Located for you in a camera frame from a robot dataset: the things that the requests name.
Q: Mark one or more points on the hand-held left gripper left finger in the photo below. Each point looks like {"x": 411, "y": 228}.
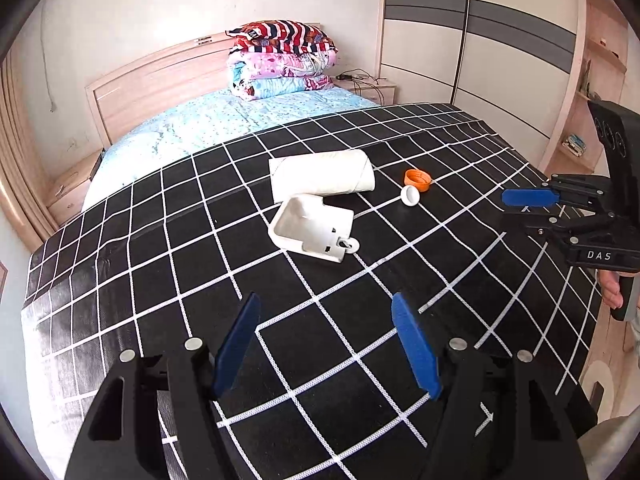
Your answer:
{"x": 235, "y": 345}

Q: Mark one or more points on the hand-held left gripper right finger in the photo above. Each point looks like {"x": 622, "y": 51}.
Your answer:
{"x": 415, "y": 345}

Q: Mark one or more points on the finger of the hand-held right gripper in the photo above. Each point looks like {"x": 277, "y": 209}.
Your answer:
{"x": 525, "y": 197}
{"x": 545, "y": 224}

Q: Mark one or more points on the orange bottle cap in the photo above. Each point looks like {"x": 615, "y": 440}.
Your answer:
{"x": 417, "y": 180}

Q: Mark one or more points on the white bottle cap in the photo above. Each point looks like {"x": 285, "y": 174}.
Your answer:
{"x": 410, "y": 196}

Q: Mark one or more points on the white plastic tray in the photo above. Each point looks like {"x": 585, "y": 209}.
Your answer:
{"x": 310, "y": 225}

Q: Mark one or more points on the white paper roll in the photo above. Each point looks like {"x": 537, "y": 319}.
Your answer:
{"x": 320, "y": 175}

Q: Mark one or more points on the person's right hand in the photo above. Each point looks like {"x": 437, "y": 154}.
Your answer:
{"x": 611, "y": 287}

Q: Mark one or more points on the blue white item on shelf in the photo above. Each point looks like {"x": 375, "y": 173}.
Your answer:
{"x": 575, "y": 142}

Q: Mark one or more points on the black checked tablecloth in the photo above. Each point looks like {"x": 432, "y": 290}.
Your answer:
{"x": 450, "y": 160}

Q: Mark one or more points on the wooden corner shelf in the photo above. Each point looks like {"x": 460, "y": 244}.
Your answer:
{"x": 600, "y": 70}

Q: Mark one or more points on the white sliding wardrobe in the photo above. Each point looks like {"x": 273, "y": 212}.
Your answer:
{"x": 500, "y": 60}

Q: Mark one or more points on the wooden nightstand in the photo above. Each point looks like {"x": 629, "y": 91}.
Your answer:
{"x": 75, "y": 185}
{"x": 372, "y": 94}

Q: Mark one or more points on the person's light garment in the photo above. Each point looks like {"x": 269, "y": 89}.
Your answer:
{"x": 615, "y": 447}

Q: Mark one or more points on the blue floral bedsheet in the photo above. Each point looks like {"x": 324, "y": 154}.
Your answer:
{"x": 210, "y": 115}

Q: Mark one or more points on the blue folded quilt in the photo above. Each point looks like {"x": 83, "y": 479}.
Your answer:
{"x": 280, "y": 87}

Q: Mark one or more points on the pink folded quilt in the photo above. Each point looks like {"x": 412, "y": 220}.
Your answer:
{"x": 280, "y": 66}

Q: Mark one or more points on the wooden bed headboard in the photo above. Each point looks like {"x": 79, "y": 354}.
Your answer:
{"x": 150, "y": 80}

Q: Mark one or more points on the beige curtain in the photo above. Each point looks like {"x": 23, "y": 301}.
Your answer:
{"x": 20, "y": 160}

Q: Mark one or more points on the striped folded quilt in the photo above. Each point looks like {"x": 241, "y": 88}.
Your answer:
{"x": 280, "y": 35}

